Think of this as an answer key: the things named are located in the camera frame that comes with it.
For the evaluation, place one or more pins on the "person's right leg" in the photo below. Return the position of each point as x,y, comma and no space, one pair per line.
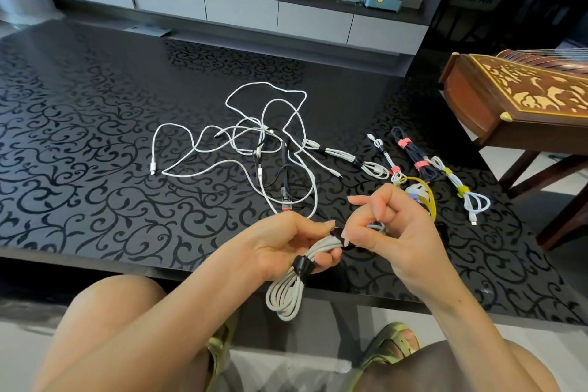
535,371

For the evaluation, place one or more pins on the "person's leg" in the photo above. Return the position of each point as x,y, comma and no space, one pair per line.
105,309
535,371

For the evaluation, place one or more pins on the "green right sandal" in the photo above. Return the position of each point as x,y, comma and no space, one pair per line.
390,345

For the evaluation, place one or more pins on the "white and grey media console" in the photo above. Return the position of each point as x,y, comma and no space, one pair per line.
239,6

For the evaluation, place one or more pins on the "green left sandal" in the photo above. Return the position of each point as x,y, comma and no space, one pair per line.
221,341

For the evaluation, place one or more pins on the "person's right hand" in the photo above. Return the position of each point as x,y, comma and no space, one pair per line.
409,244

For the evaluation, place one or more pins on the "green sandal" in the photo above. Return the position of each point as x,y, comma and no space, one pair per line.
390,345
221,341

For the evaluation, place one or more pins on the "flat grey device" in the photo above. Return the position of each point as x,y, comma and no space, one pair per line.
147,30

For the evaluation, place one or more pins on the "person's left hand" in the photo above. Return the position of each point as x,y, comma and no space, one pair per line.
280,249

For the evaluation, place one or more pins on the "person's left leg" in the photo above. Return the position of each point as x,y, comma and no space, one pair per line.
105,309

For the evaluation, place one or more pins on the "person's left forearm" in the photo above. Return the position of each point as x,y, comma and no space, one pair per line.
160,327

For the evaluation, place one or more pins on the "person's right forearm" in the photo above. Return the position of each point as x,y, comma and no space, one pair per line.
464,336

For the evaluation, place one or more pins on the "dark wooden stand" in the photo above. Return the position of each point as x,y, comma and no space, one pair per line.
565,217

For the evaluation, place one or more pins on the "dark shorts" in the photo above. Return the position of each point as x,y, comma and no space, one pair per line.
413,371

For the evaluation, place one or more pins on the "inlaid wooden zither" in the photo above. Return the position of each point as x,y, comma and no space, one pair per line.
514,93

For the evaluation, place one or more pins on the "person's left thumb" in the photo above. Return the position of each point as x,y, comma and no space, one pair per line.
320,230

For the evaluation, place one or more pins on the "person's right thumb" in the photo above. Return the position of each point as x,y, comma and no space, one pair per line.
356,238

